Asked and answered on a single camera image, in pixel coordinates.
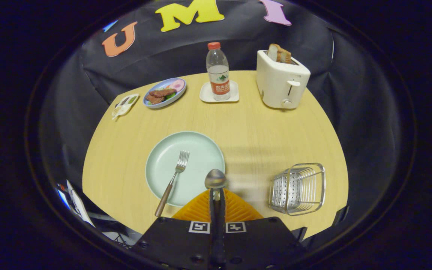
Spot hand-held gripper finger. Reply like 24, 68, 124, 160
131, 188, 218, 270
218, 188, 308, 270

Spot wooden handled spoon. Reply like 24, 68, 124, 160
205, 169, 228, 203

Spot wooden handled fork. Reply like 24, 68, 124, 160
154, 150, 190, 218

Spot pale green plate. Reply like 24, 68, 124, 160
145, 131, 226, 207

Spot white sheet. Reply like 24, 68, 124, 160
66, 180, 96, 227

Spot white square coaster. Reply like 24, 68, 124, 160
199, 81, 240, 103

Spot blue plate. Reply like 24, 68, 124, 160
143, 78, 187, 109

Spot brown meat pieces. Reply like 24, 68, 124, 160
145, 88, 177, 105

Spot white sauce dish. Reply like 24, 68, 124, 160
111, 93, 140, 121

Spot white toaster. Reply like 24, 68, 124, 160
256, 50, 311, 110

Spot clear plastic water bottle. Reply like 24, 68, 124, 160
206, 42, 231, 101

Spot toast slice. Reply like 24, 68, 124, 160
278, 48, 293, 64
268, 43, 282, 62

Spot black backdrop cloth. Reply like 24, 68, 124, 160
38, 0, 404, 244

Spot metal wire basket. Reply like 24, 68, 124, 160
268, 163, 326, 216

